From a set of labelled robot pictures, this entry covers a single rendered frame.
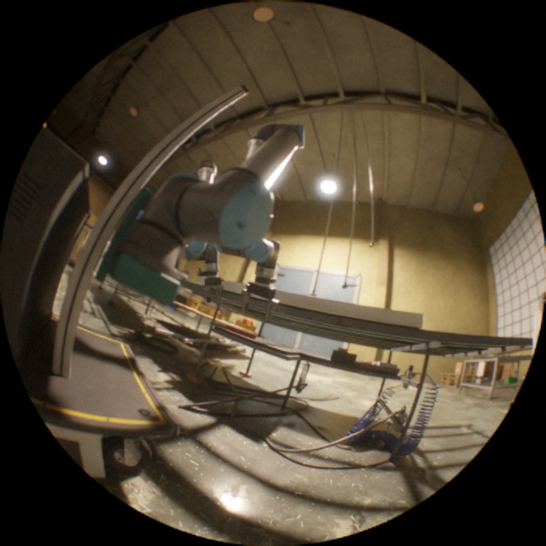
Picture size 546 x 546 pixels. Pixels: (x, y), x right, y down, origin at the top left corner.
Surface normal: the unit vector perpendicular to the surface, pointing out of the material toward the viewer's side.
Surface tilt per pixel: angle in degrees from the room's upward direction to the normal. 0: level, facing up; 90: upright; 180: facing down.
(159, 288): 90
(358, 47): 180
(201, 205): 115
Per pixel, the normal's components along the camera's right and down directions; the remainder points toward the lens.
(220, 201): -0.23, -0.04
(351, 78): -0.29, 0.90
